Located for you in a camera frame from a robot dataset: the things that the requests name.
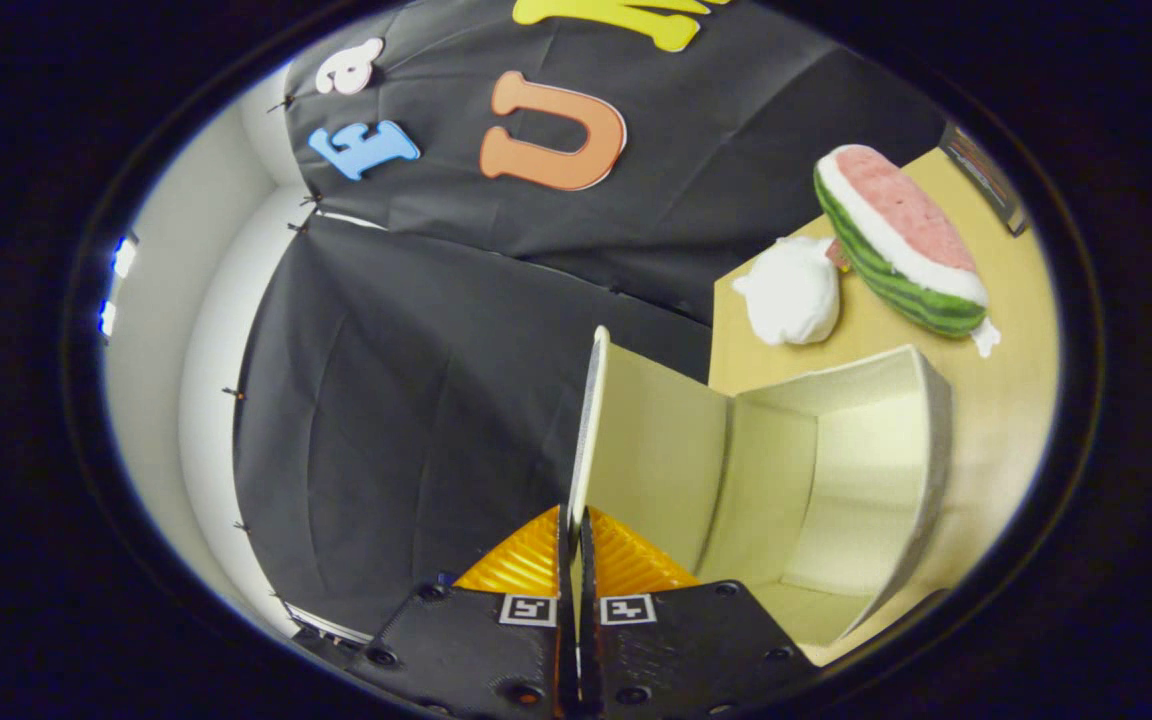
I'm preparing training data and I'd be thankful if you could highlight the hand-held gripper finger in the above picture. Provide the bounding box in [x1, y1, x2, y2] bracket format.
[346, 505, 578, 720]
[580, 507, 824, 719]

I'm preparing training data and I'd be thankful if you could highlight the grey fabric storage box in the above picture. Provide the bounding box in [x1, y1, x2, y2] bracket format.
[566, 325, 955, 647]

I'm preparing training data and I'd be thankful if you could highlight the black backdrop cloth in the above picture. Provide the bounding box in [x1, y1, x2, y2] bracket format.
[231, 0, 949, 641]

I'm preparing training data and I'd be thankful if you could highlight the white plush toy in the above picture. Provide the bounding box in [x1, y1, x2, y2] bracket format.
[732, 236, 843, 347]

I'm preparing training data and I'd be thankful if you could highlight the watermelon slice plush toy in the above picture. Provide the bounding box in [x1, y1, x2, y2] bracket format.
[813, 144, 1003, 359]

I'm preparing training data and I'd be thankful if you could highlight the black cover book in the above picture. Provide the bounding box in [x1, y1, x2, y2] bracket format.
[939, 122, 1029, 237]

